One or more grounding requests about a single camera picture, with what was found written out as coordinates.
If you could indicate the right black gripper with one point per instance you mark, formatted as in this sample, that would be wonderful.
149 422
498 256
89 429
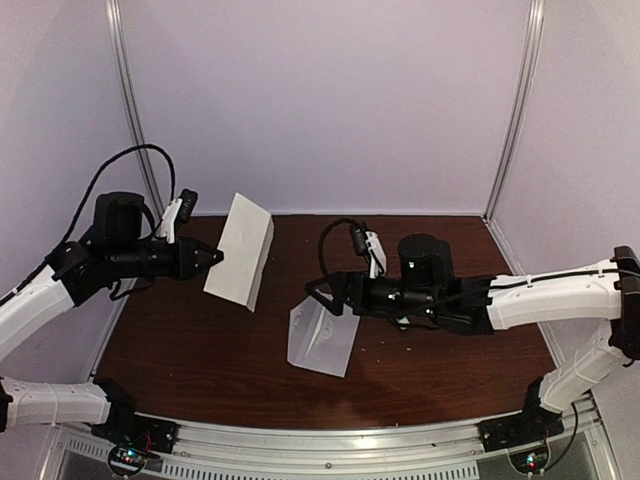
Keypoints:
358 281

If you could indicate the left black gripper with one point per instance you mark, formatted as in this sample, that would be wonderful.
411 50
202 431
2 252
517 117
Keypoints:
185 268

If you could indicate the white letter sheet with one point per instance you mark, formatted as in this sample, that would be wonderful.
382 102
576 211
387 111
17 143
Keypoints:
245 242

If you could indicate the grey envelope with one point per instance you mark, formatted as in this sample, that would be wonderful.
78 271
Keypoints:
320 341

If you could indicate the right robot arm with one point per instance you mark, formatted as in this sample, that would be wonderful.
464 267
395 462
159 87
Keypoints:
428 287

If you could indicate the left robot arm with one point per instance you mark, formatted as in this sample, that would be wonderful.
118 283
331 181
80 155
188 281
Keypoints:
123 242

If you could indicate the white green glue stick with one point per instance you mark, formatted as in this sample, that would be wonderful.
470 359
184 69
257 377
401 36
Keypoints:
403 323

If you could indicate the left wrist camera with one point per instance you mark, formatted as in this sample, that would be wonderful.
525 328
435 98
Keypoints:
176 214

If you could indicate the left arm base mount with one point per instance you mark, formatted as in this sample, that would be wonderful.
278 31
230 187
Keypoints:
141 448

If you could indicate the front aluminium rail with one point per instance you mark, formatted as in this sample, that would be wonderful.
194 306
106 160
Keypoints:
450 450

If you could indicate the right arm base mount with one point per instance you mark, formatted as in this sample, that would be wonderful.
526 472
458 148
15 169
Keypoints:
526 442

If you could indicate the left aluminium frame post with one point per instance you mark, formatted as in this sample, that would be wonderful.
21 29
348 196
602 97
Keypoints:
123 70

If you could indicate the aluminium frame post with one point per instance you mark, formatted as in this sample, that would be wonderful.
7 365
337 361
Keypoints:
123 70
529 60

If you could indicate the right aluminium frame post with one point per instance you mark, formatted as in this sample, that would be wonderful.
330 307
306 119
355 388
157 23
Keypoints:
529 60

